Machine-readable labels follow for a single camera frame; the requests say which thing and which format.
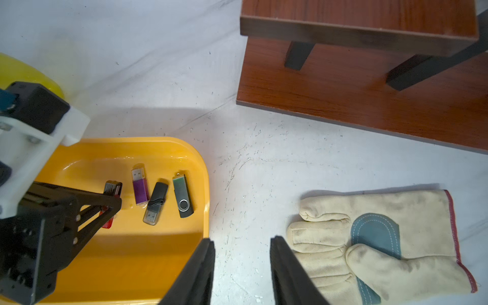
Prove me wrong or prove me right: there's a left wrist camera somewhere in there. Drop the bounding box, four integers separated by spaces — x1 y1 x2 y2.
1 81 90 219

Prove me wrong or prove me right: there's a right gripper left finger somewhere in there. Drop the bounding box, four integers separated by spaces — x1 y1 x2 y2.
159 238 216 305

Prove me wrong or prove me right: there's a black swivel usb drive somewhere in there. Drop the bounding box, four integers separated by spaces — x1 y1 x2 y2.
173 173 194 219

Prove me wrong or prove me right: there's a cream work glove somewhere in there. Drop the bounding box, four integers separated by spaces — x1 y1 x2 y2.
286 190 477 304

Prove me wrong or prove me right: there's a grey black usb drive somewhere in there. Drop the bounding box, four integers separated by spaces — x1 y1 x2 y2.
143 182 169 226

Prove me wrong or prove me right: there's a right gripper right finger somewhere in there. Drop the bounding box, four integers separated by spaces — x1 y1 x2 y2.
270 236 329 305

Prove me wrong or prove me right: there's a brown wooden tiered stand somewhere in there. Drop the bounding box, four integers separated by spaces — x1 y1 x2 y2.
237 1 487 153

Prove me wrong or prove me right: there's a yellow plastic storage box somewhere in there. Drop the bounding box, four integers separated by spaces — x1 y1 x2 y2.
37 137 210 304

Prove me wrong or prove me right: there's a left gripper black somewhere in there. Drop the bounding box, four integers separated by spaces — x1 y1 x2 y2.
1 182 121 304

